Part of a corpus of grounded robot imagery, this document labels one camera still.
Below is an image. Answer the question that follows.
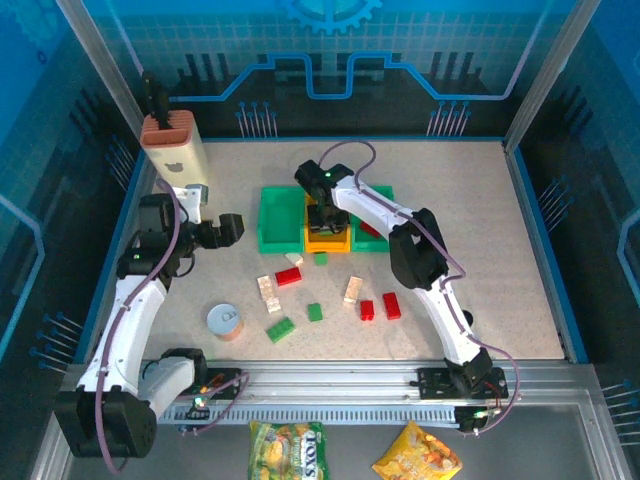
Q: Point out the medium cream lego brick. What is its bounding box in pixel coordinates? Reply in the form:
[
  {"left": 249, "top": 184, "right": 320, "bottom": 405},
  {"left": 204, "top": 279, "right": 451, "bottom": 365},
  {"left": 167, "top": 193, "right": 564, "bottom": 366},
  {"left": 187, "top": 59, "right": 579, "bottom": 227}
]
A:
[{"left": 342, "top": 275, "right": 364, "bottom": 306}]

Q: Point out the long green lego brick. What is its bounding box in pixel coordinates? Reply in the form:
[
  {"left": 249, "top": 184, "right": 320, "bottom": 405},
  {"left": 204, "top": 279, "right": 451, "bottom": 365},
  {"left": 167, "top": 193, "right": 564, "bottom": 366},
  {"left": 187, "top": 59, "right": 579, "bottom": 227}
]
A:
[{"left": 265, "top": 317, "right": 297, "bottom": 344}]

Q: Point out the yellow plastic bin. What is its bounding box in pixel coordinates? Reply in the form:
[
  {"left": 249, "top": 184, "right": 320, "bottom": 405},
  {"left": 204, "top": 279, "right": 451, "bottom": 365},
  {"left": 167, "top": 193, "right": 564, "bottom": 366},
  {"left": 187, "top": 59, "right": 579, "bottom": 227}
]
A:
[{"left": 302, "top": 192, "right": 354, "bottom": 255}]

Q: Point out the green plastic bin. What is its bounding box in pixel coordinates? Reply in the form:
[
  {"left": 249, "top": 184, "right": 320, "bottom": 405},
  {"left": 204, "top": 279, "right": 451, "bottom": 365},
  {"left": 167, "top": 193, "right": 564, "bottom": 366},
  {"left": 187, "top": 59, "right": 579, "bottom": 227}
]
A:
[
  {"left": 349, "top": 184, "right": 396, "bottom": 253},
  {"left": 257, "top": 185, "right": 308, "bottom": 257}
]

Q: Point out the long cream lego brick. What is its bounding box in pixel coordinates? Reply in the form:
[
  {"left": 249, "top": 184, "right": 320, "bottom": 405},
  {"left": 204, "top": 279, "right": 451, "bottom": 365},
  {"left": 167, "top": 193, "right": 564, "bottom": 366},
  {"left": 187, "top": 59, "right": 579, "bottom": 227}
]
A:
[{"left": 256, "top": 274, "right": 282, "bottom": 315}]

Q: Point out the cream knife block orange top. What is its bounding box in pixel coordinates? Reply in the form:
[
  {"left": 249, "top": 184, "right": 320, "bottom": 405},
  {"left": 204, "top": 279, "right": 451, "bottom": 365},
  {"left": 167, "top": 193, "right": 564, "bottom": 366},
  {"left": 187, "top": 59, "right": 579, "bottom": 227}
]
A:
[{"left": 139, "top": 109, "right": 210, "bottom": 191}]

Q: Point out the tin can with pull tab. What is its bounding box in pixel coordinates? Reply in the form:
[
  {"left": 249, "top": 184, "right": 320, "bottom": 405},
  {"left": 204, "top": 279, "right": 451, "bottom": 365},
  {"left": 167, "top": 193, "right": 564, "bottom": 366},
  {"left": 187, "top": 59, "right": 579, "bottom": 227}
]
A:
[{"left": 206, "top": 303, "right": 246, "bottom": 343}]

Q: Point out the green snack bag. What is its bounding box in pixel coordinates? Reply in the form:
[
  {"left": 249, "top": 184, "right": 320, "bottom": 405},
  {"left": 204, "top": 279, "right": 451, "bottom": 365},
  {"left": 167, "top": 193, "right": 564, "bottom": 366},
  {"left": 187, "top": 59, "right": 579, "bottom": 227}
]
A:
[{"left": 248, "top": 420, "right": 333, "bottom": 480}]

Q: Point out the yellow snack bag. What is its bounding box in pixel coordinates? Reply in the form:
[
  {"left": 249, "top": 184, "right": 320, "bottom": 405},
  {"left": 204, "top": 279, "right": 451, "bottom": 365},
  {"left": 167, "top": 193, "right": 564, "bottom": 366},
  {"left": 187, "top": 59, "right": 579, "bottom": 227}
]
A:
[{"left": 371, "top": 419, "right": 464, "bottom": 480}]

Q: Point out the thin black camera cable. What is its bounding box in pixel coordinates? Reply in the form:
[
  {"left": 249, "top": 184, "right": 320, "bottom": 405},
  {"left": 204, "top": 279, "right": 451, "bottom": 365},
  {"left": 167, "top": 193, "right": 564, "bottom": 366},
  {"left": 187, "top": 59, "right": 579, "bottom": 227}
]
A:
[{"left": 169, "top": 249, "right": 199, "bottom": 277}]

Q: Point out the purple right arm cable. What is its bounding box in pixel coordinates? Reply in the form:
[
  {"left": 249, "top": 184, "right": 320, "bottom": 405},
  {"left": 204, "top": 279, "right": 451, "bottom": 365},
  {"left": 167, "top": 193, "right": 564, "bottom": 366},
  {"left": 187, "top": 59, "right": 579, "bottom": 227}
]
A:
[{"left": 317, "top": 140, "right": 521, "bottom": 436}]

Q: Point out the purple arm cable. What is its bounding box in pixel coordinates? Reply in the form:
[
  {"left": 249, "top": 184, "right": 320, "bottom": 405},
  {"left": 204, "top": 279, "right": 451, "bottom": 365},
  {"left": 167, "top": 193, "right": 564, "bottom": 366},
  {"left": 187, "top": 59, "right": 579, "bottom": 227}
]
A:
[
  {"left": 317, "top": 140, "right": 521, "bottom": 436},
  {"left": 94, "top": 179, "right": 251, "bottom": 475}
]

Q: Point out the black knife handle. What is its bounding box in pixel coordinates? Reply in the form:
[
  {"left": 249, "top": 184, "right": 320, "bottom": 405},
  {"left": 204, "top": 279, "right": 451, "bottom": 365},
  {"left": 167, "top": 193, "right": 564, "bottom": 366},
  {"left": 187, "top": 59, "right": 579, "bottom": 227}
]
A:
[{"left": 141, "top": 70, "right": 172, "bottom": 130}]

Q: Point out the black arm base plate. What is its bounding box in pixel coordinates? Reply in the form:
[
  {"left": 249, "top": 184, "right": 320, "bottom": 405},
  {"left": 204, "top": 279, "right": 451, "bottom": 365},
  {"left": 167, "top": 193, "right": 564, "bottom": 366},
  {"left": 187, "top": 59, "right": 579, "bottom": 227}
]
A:
[
  {"left": 199, "top": 367, "right": 251, "bottom": 401},
  {"left": 416, "top": 366, "right": 509, "bottom": 401}
]

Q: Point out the aluminium mounting rail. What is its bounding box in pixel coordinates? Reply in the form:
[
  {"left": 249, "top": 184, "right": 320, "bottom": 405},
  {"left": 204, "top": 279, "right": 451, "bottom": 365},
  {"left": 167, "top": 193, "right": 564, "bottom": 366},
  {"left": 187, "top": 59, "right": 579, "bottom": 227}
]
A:
[{"left": 59, "top": 357, "right": 601, "bottom": 406}]

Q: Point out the aluminium frame post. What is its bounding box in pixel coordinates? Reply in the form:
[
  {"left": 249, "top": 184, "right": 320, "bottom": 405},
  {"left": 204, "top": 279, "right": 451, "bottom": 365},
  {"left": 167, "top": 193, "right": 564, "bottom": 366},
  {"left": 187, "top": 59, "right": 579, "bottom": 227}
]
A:
[
  {"left": 54, "top": 0, "right": 151, "bottom": 151},
  {"left": 504, "top": 0, "right": 601, "bottom": 151}
]

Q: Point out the slotted grey cable duct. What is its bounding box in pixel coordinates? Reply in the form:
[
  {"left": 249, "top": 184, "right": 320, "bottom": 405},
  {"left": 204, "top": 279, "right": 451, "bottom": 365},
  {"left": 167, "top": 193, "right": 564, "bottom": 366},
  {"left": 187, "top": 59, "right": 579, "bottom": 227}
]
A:
[{"left": 162, "top": 402, "right": 464, "bottom": 427}]

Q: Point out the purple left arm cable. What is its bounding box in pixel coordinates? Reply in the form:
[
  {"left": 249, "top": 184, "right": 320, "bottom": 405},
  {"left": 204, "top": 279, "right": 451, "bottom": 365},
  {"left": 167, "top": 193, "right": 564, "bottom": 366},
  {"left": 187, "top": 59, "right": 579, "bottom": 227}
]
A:
[{"left": 94, "top": 179, "right": 251, "bottom": 475}]

